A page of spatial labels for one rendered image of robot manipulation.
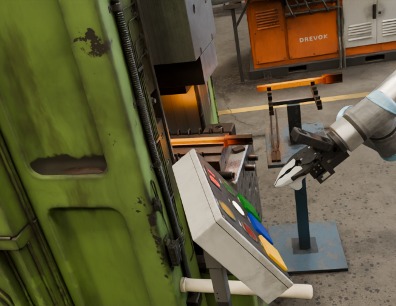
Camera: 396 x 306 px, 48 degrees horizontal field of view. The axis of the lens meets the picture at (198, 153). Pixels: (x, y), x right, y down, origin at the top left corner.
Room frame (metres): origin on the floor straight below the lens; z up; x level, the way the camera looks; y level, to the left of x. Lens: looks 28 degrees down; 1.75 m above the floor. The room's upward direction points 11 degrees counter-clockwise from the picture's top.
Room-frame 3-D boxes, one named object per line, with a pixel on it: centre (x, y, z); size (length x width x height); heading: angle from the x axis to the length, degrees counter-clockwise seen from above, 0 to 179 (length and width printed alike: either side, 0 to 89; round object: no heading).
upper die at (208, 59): (1.54, 0.10, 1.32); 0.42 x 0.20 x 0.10; 70
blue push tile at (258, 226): (0.92, -0.12, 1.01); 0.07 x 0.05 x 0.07; 5
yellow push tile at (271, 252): (0.82, -0.13, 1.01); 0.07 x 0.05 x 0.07; 5
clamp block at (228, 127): (1.66, -0.10, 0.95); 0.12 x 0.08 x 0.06; 70
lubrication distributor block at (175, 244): (1.16, 0.14, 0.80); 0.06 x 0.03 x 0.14; 160
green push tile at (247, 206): (1.02, -0.11, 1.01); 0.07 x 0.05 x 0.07; 5
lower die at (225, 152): (1.54, 0.10, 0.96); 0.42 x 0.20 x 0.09; 70
